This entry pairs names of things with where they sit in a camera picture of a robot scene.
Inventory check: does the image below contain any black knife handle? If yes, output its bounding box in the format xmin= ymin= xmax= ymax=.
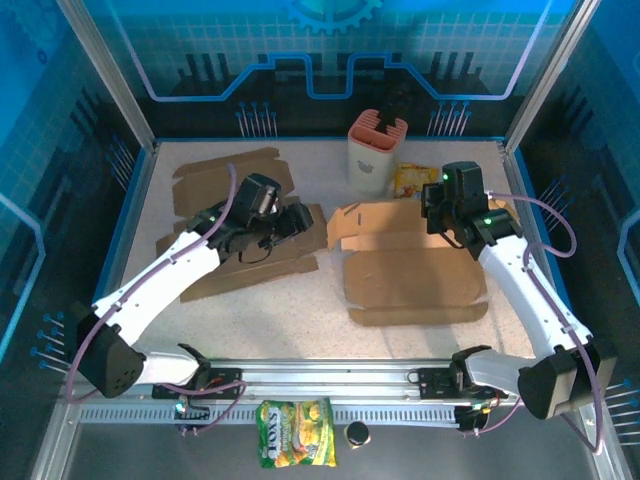
xmin=377 ymin=84 xmax=416 ymax=136

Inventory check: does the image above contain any brown cardboard mailer box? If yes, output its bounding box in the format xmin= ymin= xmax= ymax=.
xmin=171 ymin=147 xmax=296 ymax=219
xmin=325 ymin=197 xmax=521 ymax=327
xmin=155 ymin=202 xmax=330 ymax=304

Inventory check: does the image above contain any aluminium frame post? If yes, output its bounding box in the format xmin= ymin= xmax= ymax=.
xmin=54 ymin=0 xmax=160 ymax=154
xmin=503 ymin=0 xmax=602 ymax=154

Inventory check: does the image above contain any blue table side panel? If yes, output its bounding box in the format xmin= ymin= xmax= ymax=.
xmin=513 ymin=144 xmax=587 ymax=349
xmin=89 ymin=144 xmax=154 ymax=309

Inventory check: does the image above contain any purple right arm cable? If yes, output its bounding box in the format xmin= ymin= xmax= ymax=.
xmin=462 ymin=189 xmax=609 ymax=456

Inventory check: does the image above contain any slotted grey cable duct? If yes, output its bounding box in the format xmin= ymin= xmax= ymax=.
xmin=78 ymin=404 xmax=464 ymax=426

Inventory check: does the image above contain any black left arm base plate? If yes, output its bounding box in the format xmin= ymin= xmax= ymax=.
xmin=151 ymin=367 xmax=245 ymax=401

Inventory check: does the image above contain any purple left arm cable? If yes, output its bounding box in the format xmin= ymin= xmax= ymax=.
xmin=66 ymin=162 xmax=250 ymax=439

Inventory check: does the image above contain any cream knife block pink top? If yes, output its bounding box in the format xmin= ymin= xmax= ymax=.
xmin=347 ymin=109 xmax=409 ymax=197

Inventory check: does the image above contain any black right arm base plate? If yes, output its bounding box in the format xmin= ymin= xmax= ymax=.
xmin=417 ymin=367 xmax=506 ymax=401

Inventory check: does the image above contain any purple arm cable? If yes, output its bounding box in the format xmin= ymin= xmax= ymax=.
xmin=462 ymin=189 xmax=609 ymax=456
xmin=66 ymin=162 xmax=250 ymax=439

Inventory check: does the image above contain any aluminium mounting rail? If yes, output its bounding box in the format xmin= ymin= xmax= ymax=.
xmin=64 ymin=357 xmax=601 ymax=401

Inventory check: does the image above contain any yellow snack bag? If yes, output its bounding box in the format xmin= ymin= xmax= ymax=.
xmin=393 ymin=160 xmax=441 ymax=201

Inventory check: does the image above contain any black controller board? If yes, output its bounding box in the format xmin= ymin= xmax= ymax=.
xmin=173 ymin=397 xmax=211 ymax=436
xmin=453 ymin=402 xmax=494 ymax=435

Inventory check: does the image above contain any green Fox's candy bag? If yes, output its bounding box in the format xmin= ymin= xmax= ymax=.
xmin=254 ymin=397 xmax=339 ymax=470

